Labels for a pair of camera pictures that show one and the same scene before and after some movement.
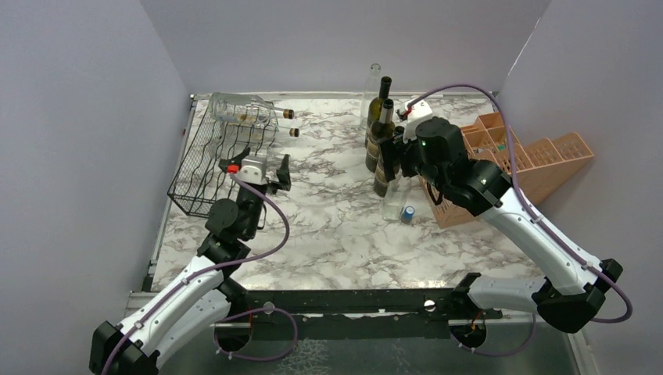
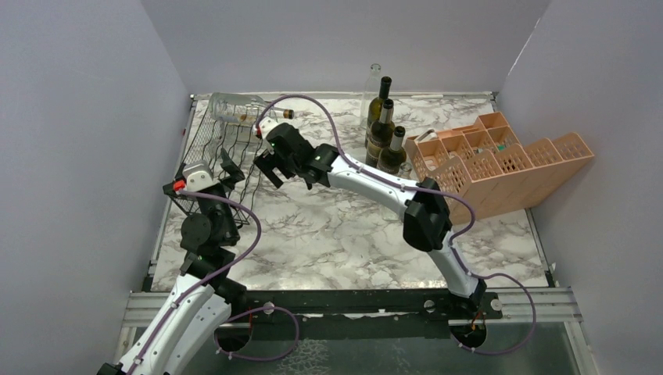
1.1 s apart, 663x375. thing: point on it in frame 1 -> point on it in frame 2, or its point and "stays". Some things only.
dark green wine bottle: (375, 105) stays
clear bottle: (241, 108) stays
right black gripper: (392, 149) -> (265, 165)
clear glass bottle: (370, 92) stays
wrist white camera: (253, 171) -> (198, 175)
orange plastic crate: (542, 165) stays
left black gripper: (283, 176) -> (234, 173)
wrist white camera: (421, 111) -> (266, 123)
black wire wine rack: (212, 151) stays
